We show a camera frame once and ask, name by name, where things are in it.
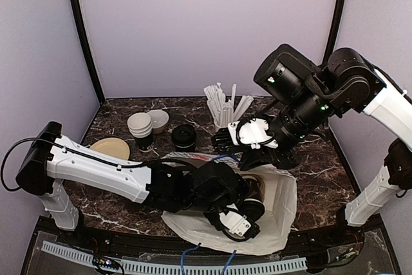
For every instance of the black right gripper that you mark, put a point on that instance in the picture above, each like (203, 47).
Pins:
(261, 155)

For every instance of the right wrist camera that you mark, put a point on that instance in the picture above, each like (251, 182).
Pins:
(283, 72)

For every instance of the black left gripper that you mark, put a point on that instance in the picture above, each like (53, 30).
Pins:
(239, 196)

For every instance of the white slotted cable duct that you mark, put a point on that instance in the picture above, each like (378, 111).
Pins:
(128, 266)

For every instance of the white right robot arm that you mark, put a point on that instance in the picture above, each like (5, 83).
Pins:
(311, 96)

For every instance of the stack of paper cups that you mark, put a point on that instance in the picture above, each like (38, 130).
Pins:
(141, 127)

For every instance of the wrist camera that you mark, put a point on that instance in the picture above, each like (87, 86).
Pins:
(283, 72)
(213, 174)

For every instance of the black front rail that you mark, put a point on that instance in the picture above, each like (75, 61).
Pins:
(310, 242)

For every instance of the bundle of wrapped straws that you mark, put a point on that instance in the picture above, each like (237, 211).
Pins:
(222, 107)

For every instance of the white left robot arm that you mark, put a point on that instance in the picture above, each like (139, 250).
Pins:
(167, 184)

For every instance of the black coffee cup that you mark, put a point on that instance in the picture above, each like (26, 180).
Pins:
(191, 148)
(254, 209)

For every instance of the white ceramic bowl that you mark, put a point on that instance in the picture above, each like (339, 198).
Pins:
(160, 119)

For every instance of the brown pulp cup carrier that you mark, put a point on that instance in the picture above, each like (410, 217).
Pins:
(256, 187)

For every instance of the beige round plate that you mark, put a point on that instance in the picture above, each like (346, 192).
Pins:
(112, 146)

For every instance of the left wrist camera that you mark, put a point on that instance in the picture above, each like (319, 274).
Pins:
(213, 174)

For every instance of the white cup holding straws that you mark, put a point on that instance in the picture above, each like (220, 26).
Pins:
(218, 125)

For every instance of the checkered paper bag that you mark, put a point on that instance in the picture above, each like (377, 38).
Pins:
(272, 205)

